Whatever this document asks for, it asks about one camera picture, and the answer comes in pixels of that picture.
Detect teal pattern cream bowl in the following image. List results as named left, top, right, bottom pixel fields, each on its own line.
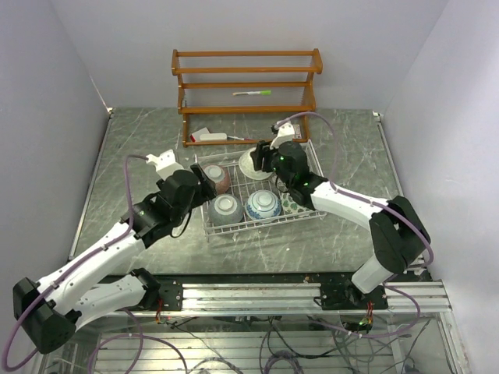
left=239, top=147, right=272, bottom=181

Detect white wire dish rack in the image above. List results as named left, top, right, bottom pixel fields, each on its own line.
left=195, top=151, right=326, bottom=238

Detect blue floral white bowl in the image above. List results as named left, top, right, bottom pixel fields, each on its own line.
left=245, top=189, right=281, bottom=221

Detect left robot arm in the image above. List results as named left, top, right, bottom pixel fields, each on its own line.
left=12, top=162, right=216, bottom=354

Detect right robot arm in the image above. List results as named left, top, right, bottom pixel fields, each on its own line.
left=241, top=141, right=434, bottom=309

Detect wooden shelf rack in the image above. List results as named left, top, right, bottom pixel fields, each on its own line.
left=171, top=48, right=324, bottom=147

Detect red floral pattern bowl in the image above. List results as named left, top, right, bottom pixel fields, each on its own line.
left=203, top=164, right=231, bottom=195

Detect blue dotted bowl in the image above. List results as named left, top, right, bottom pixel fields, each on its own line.
left=207, top=194, right=244, bottom=227

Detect red white small box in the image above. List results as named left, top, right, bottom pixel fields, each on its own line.
left=293, top=125, right=302, bottom=139

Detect green leaf pattern bowl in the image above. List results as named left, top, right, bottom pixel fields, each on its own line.
left=281, top=192, right=311, bottom=215

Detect white rectangular eraser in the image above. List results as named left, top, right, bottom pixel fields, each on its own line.
left=200, top=133, right=228, bottom=142

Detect red white card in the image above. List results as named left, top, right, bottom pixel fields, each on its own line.
left=189, top=127, right=211, bottom=142

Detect green capped marker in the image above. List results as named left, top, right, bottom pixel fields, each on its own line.
left=232, top=90, right=271, bottom=97

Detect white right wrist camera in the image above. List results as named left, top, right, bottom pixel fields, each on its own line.
left=270, top=122, right=295, bottom=150

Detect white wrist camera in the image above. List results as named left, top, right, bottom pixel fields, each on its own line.
left=146, top=150, right=184, bottom=180
left=270, top=122, right=295, bottom=150

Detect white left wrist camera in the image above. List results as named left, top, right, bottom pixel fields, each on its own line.
left=146, top=150, right=184, bottom=180

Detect aluminium mounting rail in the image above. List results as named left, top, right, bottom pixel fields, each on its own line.
left=38, top=280, right=453, bottom=316

